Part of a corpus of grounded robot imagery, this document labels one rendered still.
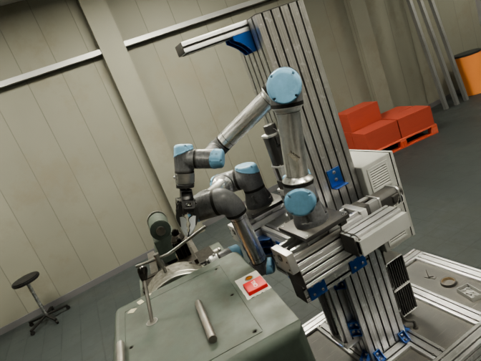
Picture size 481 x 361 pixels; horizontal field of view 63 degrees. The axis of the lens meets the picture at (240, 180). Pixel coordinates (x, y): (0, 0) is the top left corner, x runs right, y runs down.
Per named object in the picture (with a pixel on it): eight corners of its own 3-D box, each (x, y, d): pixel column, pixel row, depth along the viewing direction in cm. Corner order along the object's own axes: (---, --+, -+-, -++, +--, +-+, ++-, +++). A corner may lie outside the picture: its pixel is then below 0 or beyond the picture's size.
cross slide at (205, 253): (219, 262, 216) (215, 255, 215) (146, 299, 207) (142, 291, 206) (212, 251, 233) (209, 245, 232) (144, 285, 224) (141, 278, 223)
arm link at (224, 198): (237, 177, 167) (276, 263, 186) (215, 184, 170) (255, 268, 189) (234, 190, 157) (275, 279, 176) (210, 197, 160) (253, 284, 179)
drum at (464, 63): (471, 89, 735) (462, 51, 717) (494, 87, 694) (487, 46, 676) (455, 98, 720) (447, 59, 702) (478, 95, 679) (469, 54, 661)
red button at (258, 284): (269, 289, 111) (267, 282, 111) (250, 298, 110) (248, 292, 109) (262, 280, 117) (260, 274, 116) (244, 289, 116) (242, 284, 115)
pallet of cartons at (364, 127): (395, 130, 670) (384, 89, 652) (445, 128, 581) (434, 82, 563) (338, 160, 627) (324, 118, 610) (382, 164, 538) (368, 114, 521)
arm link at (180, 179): (195, 173, 148) (174, 175, 146) (196, 185, 149) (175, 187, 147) (192, 170, 155) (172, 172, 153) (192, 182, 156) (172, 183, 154)
